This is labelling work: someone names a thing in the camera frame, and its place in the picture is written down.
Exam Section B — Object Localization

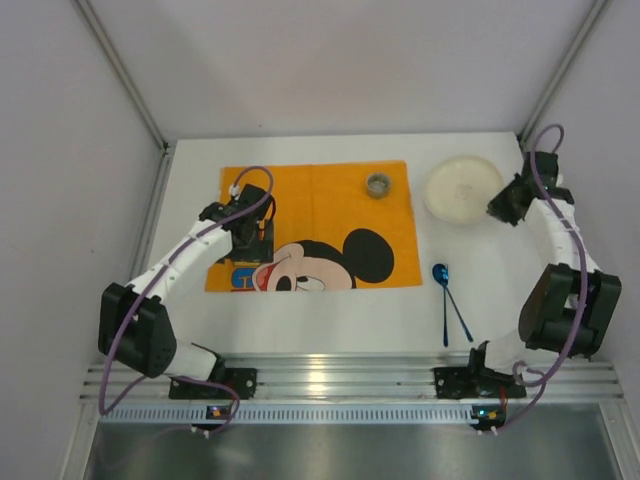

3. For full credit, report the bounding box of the aluminium mounting rail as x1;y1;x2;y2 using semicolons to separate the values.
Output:
78;352;625;403

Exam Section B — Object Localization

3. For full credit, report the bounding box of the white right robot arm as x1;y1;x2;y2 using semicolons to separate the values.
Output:
479;152;622;374

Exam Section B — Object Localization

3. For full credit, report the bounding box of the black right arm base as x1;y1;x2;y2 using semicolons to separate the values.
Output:
433;341;526;400

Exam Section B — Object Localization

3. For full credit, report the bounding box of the orange Mickey Mouse placemat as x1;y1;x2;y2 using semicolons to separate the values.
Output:
204;160;422;293

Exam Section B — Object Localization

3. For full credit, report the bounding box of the slotted grey cable duct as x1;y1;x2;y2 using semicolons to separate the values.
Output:
102;403;504;425

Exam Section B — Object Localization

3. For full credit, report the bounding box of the small grey cup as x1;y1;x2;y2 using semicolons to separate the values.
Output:
366;172;392;199

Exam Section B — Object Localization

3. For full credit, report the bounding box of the cream round plate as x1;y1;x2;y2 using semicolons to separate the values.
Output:
422;155;505;225

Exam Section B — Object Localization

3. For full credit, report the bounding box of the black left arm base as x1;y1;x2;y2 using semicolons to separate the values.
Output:
168;367;258;400

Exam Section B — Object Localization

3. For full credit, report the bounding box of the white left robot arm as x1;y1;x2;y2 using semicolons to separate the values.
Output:
98;184;275;381

